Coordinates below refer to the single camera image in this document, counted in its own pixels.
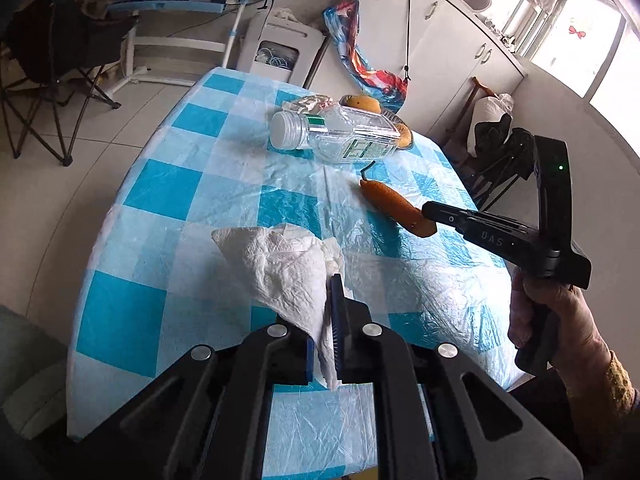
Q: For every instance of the white stuffed bag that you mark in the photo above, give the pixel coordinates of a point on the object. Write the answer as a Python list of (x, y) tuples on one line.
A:
[(487, 107)]

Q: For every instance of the red window sticker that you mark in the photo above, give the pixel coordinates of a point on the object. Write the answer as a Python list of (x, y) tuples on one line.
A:
[(577, 31)]

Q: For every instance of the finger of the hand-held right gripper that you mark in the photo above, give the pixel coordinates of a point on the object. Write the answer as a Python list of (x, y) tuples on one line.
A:
[(442, 214)]

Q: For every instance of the orange plush carrot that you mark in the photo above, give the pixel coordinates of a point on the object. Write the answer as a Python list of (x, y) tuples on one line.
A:
[(390, 200)]

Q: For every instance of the black jacket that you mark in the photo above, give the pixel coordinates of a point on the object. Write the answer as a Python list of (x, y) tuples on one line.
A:
[(505, 145)]

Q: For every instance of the white floor appliance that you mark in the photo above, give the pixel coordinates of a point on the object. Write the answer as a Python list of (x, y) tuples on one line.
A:
[(295, 35)]

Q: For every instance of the crinkled silver wrapper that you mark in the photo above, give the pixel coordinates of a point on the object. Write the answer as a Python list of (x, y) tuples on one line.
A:
[(310, 104)]

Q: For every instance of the white cabinet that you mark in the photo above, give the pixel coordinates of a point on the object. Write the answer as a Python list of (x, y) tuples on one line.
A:
[(450, 35)]

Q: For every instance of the white paper towel sheet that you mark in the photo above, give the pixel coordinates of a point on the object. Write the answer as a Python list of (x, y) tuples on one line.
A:
[(285, 270)]

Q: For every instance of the orange fruit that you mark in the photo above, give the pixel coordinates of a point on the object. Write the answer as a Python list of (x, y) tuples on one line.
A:
[(406, 136)]

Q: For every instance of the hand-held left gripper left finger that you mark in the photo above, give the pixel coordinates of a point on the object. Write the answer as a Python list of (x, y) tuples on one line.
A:
[(240, 385)]

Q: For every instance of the clear plastic bottle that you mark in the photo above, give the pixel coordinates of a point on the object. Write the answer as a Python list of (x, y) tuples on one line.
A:
[(345, 135)]

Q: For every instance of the person's right forearm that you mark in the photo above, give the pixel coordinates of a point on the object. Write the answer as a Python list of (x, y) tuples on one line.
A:
[(620, 385)]

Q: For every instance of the black folding chair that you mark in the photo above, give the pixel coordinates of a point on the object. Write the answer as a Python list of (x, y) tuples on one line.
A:
[(50, 35)]

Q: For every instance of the window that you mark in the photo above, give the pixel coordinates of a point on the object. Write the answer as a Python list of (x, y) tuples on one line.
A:
[(590, 35)]

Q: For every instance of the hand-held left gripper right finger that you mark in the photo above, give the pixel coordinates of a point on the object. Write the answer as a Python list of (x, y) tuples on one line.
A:
[(337, 330)]

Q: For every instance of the yellow mango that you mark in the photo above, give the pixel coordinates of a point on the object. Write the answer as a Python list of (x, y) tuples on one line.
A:
[(365, 104)]

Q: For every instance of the person's right hand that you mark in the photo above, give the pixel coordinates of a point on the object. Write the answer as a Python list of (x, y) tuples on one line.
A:
[(580, 340)]

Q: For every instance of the wooden chair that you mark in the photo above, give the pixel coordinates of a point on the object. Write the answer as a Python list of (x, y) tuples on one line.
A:
[(465, 160)]

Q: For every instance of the pale green chair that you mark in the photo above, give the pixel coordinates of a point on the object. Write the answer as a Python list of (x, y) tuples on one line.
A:
[(30, 360)]

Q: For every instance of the colourful printed bag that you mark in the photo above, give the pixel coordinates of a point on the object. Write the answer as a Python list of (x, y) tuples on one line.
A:
[(350, 45)]

